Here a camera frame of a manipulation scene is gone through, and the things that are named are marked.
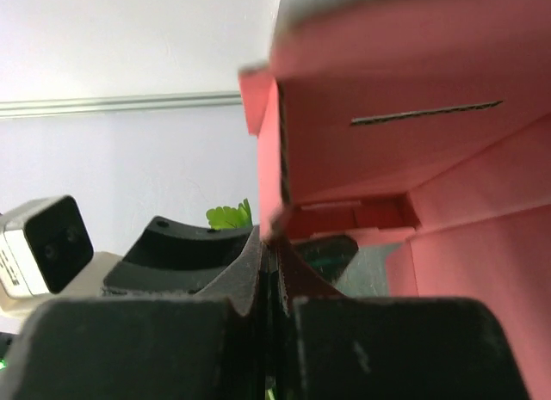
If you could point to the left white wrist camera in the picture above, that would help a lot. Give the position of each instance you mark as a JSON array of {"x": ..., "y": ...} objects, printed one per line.
[{"x": 46, "y": 253}]

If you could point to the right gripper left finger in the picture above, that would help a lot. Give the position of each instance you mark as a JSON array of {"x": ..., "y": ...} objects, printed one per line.
[{"x": 208, "y": 345}]

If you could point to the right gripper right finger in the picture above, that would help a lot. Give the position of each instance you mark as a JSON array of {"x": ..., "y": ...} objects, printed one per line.
[{"x": 329, "y": 346}]

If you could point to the pink paper box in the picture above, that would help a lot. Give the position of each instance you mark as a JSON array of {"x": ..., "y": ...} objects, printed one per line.
[{"x": 425, "y": 122}]

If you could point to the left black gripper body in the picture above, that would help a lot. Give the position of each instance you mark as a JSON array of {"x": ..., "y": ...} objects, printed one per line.
[{"x": 175, "y": 258}]

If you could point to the green plastic basket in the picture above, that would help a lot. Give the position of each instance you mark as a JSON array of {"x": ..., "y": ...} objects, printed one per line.
[{"x": 328, "y": 256}]

